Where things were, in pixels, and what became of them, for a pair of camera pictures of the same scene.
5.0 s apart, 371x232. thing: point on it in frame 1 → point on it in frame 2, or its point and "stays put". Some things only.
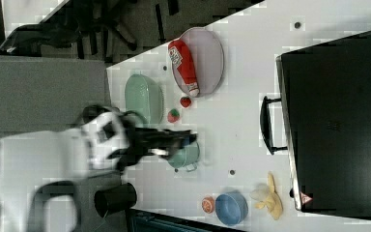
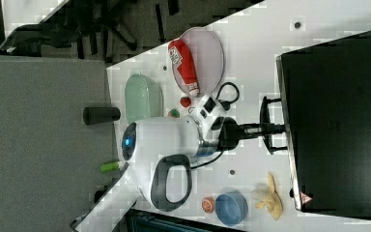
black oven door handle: [266, 124] stays put
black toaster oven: [336, 113] stays put
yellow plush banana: [270, 199] stays put
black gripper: [152, 141] → [231, 131]
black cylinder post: [115, 199] → [100, 114]
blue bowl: [231, 209] stays put
